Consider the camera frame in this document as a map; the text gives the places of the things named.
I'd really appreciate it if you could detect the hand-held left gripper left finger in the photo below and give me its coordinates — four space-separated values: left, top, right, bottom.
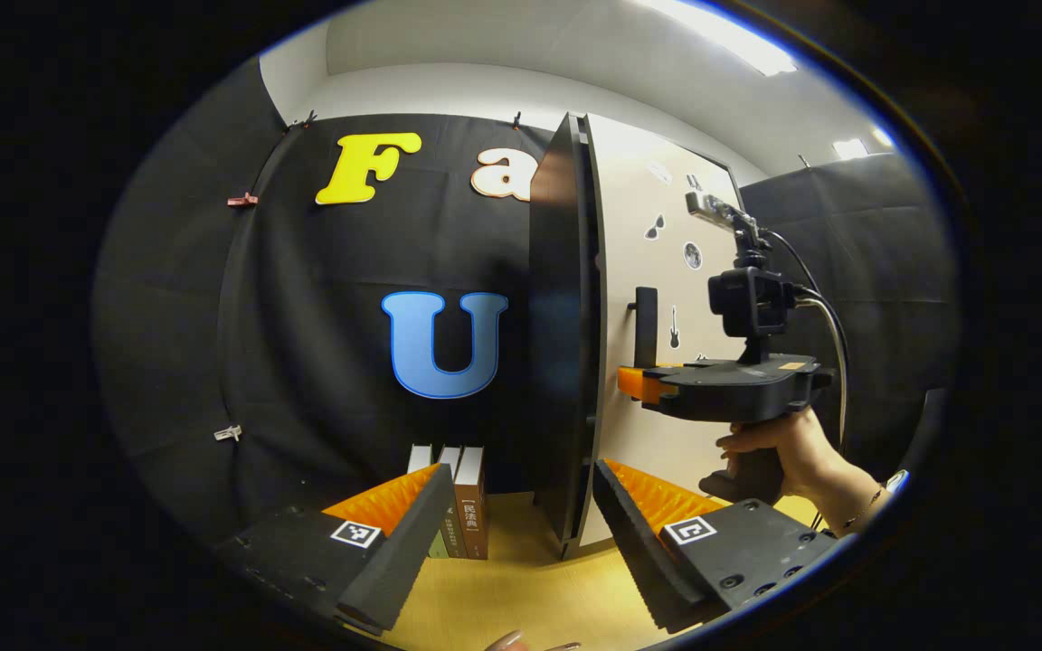
213 463 457 637

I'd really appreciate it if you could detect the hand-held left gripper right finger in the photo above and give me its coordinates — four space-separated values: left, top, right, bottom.
593 458 848 634

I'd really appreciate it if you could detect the black cabinet door handle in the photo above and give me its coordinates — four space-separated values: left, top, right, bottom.
626 286 660 370

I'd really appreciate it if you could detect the brown book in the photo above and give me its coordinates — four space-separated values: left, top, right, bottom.
453 445 490 562

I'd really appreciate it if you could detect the black backdrop cloth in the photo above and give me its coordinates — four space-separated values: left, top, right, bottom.
91 56 961 543

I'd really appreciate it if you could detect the long ceiling light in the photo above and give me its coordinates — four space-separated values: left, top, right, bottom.
634 0 799 79

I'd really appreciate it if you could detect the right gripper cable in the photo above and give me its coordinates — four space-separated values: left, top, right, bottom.
759 226 851 453

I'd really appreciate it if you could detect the thin bracelet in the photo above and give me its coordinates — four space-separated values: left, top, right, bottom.
840 486 887 532

